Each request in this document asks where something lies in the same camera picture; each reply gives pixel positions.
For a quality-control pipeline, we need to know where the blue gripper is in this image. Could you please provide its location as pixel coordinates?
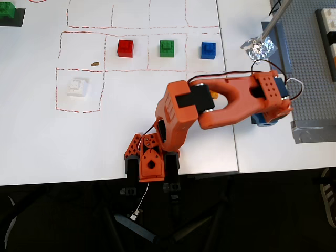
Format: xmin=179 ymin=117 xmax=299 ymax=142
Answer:
xmin=251 ymin=112 xmax=279 ymax=128

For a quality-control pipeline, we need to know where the orange robot base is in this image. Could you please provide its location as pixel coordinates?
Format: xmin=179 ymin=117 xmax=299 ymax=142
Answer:
xmin=124 ymin=133 xmax=182 ymax=183

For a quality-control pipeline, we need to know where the blue lego block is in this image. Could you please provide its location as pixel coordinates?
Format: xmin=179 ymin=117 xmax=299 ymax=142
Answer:
xmin=200 ymin=41 xmax=217 ymax=60

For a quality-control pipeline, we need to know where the green lego block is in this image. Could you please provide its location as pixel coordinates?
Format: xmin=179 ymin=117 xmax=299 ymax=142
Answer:
xmin=159 ymin=39 xmax=176 ymax=58
xmin=0 ymin=1 xmax=16 ymax=19

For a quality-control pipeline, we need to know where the red lego block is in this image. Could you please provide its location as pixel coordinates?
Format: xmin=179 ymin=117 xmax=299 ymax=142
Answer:
xmin=117 ymin=39 xmax=135 ymax=58

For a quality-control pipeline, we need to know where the white lego block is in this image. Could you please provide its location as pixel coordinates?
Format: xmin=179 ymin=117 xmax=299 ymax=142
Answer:
xmin=66 ymin=77 xmax=89 ymax=98

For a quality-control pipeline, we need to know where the crumpled aluminium foil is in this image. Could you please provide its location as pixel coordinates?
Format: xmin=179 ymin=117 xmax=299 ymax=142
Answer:
xmin=240 ymin=36 xmax=279 ymax=65

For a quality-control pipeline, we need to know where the blue-grey tape strip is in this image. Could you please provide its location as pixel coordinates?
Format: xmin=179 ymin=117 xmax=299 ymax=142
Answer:
xmin=261 ymin=20 xmax=293 ymax=76

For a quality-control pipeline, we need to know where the grey lego baseplate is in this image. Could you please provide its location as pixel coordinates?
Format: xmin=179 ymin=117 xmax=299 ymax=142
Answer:
xmin=270 ymin=0 xmax=336 ymax=124

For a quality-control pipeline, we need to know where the metal rod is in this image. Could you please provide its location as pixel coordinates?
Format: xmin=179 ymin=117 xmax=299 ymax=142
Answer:
xmin=259 ymin=0 xmax=293 ymax=43

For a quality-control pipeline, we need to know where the striped sneaker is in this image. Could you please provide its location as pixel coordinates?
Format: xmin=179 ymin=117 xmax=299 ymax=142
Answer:
xmin=319 ymin=167 xmax=336 ymax=228

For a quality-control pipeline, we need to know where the black lego strip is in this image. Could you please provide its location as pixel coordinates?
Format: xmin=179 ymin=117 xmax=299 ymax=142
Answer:
xmin=314 ymin=8 xmax=336 ymax=82

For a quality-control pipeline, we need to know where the large white lego brick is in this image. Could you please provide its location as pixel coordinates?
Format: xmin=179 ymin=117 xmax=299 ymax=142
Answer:
xmin=321 ymin=8 xmax=336 ymax=34

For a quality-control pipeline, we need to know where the dark tripod leg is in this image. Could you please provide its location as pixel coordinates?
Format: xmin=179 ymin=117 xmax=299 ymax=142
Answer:
xmin=172 ymin=203 xmax=229 ymax=243

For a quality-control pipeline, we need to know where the grey bar under table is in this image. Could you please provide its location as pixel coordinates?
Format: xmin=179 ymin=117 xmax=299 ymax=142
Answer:
xmin=113 ymin=214 xmax=160 ymax=244

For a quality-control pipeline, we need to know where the white gripper servo cable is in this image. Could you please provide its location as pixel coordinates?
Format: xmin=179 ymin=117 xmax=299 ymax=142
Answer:
xmin=285 ymin=78 xmax=305 ymax=101

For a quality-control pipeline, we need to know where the grey duct tape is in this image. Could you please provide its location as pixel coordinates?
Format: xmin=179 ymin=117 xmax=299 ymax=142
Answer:
xmin=290 ymin=119 xmax=336 ymax=144

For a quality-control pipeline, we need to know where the black wrist servo cable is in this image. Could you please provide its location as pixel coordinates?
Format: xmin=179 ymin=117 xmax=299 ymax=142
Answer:
xmin=250 ymin=59 xmax=289 ymax=79

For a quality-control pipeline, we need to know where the forearm servo cable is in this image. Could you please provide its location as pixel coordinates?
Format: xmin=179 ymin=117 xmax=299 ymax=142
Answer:
xmin=186 ymin=70 xmax=254 ymax=83

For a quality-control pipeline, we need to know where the thin black cable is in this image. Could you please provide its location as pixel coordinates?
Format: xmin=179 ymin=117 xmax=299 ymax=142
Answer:
xmin=268 ymin=0 xmax=283 ymax=16

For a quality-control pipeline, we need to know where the shoulder servo cable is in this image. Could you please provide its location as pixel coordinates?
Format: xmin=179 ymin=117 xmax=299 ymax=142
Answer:
xmin=142 ymin=119 xmax=161 ymax=138

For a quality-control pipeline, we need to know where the white cable with connector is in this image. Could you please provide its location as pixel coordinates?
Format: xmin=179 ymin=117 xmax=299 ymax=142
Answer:
xmin=130 ymin=181 xmax=151 ymax=222

